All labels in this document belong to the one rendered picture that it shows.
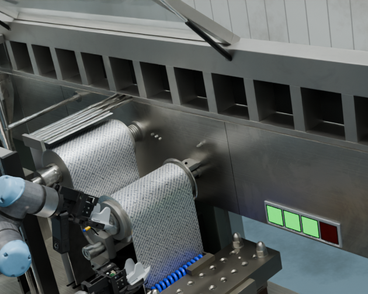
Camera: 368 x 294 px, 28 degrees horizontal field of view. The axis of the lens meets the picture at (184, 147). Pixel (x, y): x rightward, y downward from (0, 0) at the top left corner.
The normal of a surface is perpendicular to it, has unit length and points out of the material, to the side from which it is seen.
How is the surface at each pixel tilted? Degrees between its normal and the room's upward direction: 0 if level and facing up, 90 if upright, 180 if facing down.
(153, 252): 90
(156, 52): 90
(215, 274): 0
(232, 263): 0
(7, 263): 90
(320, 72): 90
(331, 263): 0
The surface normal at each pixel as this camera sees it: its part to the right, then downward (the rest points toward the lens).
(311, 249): -0.18, -0.90
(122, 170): 0.69, 0.22
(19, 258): 0.41, 0.30
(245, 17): -0.69, 0.40
